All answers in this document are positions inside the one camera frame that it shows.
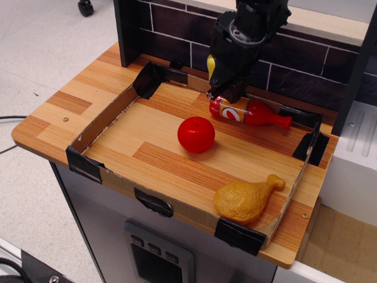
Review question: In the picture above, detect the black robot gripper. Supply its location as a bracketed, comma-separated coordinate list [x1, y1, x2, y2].
[207, 10, 267, 104]

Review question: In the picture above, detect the red hot sauce bottle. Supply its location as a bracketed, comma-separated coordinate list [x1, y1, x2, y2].
[209, 96, 293, 130]

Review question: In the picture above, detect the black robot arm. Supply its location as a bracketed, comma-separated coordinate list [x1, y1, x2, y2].
[207, 1, 292, 104]

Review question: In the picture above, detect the yellow toy bell pepper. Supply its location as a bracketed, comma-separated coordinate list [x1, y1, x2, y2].
[207, 54, 216, 83]

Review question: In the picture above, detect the red toy apple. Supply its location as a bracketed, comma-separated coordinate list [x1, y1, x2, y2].
[177, 116, 216, 153]

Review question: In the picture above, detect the toy chicken drumstick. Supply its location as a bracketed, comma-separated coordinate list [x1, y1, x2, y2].
[213, 174, 286, 224]

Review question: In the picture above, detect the white toy sink unit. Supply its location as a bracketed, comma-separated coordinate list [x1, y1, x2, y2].
[320, 101, 376, 222]

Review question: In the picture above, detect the black caster wheel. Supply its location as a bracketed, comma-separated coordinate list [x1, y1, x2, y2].
[78, 0, 94, 17]

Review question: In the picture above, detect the grey oven control panel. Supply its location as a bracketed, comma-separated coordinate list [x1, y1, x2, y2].
[123, 221, 196, 282]

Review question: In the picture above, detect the black dark upright post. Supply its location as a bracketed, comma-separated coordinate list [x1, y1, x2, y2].
[331, 8, 376, 136]

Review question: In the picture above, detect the black floor cable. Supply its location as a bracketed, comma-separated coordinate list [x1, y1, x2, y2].
[0, 115, 27, 155]

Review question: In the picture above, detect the black cable coil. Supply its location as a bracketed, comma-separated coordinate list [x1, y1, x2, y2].
[0, 255, 27, 283]

